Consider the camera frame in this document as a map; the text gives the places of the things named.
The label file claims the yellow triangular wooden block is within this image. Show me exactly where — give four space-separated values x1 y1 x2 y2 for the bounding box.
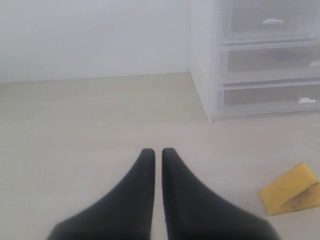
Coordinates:
257 162 320 216

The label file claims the white plastic drawer cabinet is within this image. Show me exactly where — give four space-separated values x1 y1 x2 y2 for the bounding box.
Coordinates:
190 0 320 122

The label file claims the clear wide drawer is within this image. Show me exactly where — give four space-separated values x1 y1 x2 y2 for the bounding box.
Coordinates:
216 84 320 116
215 45 320 84

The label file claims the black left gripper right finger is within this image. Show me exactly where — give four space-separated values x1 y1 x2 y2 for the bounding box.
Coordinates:
162 148 280 240

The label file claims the clear middle wide drawer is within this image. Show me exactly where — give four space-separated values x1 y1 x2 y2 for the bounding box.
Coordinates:
215 45 320 84

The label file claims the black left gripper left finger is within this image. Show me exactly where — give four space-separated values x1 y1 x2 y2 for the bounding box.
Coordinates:
48 148 156 240

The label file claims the clear top left drawer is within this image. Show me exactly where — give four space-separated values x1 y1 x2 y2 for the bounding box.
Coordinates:
218 0 320 44

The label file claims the clear bottom wide drawer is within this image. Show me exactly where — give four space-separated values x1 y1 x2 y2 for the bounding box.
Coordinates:
216 84 320 116

